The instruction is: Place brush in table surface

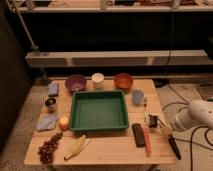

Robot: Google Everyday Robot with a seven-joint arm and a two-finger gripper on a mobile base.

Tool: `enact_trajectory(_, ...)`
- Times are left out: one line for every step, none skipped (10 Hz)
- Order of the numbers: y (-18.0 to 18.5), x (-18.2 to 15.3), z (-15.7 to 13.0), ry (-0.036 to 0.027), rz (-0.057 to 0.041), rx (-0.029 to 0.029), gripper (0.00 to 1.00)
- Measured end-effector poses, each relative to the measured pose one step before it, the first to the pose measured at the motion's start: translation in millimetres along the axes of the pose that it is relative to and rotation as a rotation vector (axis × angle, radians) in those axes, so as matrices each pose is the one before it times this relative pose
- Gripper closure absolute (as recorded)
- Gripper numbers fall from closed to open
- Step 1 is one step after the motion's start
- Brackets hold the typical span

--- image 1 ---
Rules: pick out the yellow banana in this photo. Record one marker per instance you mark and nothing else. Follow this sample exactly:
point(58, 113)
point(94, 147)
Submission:
point(77, 147)

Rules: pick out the black handled knife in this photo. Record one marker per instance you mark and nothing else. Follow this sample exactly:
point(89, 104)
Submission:
point(172, 142)

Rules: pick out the blue sponge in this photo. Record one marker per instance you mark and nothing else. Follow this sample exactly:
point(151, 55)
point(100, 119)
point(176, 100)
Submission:
point(53, 89)

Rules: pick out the orange fruit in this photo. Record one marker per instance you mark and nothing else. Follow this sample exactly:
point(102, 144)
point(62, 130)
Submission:
point(63, 123)

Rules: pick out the red handled tool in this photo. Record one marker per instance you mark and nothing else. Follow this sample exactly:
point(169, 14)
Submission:
point(147, 141)

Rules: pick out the white lower shelf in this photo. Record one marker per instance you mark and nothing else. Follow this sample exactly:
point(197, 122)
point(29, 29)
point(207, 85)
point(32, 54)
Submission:
point(118, 58)

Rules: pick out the green plastic tray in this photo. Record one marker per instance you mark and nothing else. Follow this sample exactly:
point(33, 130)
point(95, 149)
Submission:
point(98, 111)

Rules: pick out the bunch of red grapes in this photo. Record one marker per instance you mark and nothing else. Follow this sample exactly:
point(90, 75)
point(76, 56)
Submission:
point(46, 151)

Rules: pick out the white upper shelf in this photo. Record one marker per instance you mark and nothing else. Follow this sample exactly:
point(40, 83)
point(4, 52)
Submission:
point(36, 6)

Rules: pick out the white shelf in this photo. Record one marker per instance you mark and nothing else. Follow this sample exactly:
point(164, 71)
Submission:
point(118, 58)
point(36, 6)

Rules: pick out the wooden table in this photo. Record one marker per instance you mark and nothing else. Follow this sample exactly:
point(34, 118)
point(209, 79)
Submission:
point(108, 148)

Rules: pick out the black brush block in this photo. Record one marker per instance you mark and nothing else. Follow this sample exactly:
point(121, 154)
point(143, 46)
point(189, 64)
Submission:
point(138, 135)

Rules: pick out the light blue cup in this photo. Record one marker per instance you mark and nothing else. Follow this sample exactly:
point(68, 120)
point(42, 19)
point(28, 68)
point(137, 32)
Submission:
point(137, 97)

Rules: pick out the small metal cup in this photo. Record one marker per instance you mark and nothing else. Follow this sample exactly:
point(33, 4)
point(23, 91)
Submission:
point(50, 103)

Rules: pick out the purple bowl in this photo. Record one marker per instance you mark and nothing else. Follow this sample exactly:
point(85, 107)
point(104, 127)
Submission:
point(76, 82)

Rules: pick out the blue-grey cloth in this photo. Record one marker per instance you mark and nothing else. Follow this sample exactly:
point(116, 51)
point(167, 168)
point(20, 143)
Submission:
point(47, 123)

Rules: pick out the small black clip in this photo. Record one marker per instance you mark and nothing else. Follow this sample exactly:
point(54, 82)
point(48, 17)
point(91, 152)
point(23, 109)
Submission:
point(153, 121)

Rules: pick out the white cup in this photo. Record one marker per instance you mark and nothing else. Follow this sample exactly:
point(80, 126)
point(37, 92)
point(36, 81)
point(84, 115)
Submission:
point(97, 79)

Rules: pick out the metal stand pole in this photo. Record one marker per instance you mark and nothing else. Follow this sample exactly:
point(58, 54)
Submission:
point(34, 47)

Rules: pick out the silver fork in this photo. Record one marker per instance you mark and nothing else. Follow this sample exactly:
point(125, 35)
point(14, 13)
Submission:
point(145, 109)

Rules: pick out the orange bowl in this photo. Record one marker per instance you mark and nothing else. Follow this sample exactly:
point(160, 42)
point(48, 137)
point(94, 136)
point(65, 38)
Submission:
point(123, 81)

